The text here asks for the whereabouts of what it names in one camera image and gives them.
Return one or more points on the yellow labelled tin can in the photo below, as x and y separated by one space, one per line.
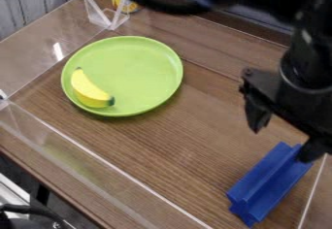
126 6

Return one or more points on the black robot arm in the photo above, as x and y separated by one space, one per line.
310 41

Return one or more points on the green plastic plate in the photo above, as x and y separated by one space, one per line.
134 68

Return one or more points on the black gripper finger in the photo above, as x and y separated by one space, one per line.
314 148
257 112

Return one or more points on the blue cross-shaped block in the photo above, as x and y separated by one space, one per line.
258 191

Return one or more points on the yellow toy banana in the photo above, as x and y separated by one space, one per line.
89 95

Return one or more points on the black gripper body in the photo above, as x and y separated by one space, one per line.
304 107

